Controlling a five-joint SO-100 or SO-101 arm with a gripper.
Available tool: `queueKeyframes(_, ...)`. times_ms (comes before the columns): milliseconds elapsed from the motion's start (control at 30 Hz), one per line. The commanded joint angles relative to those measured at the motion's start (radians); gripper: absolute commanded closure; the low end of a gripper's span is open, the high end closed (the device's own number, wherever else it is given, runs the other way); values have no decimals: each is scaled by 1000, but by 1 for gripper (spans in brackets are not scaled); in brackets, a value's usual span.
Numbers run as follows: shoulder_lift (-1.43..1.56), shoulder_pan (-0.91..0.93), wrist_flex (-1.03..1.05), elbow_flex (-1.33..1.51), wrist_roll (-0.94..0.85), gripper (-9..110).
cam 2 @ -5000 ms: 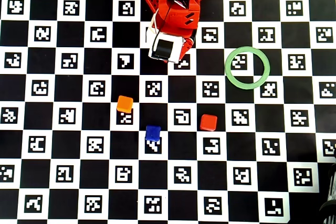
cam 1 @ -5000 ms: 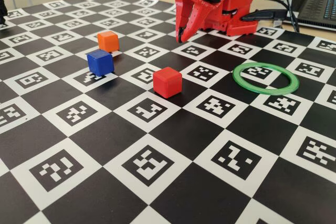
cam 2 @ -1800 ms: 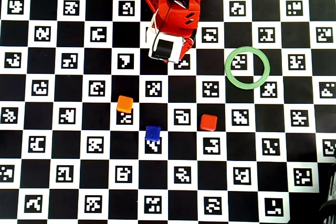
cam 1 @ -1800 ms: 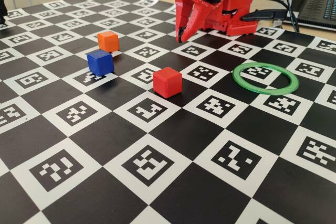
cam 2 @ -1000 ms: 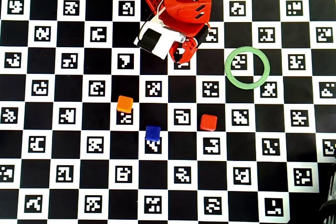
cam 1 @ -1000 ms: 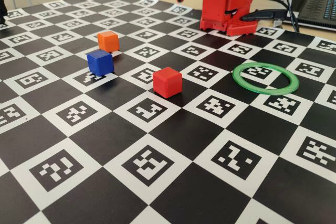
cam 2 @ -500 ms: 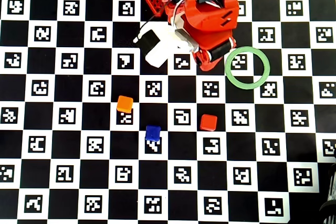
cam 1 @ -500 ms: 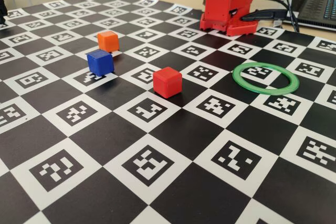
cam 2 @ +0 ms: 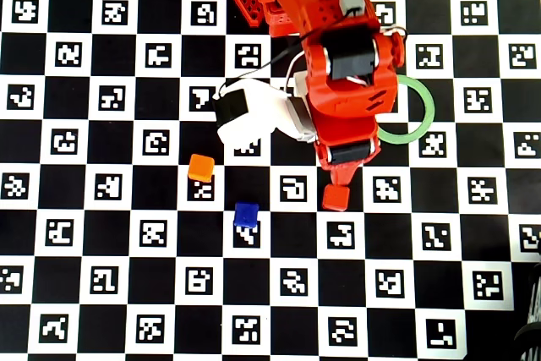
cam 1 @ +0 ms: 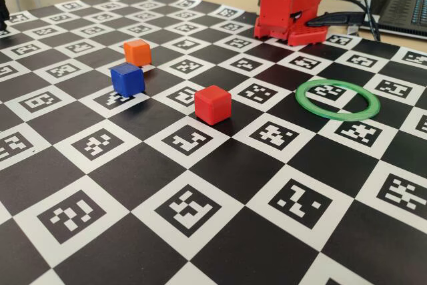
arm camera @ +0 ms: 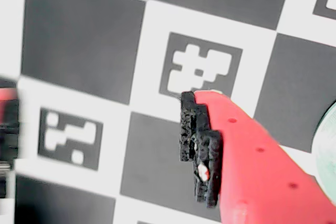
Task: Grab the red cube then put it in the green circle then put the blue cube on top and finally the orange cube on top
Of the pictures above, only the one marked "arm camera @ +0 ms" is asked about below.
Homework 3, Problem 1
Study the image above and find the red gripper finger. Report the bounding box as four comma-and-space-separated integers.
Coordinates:
179, 90, 336, 224
0, 79, 19, 201

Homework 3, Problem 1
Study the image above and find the green ring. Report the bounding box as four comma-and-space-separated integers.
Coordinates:
311, 100, 336, 206

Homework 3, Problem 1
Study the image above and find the black white marker board mat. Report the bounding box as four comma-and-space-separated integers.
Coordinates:
0, 0, 336, 224

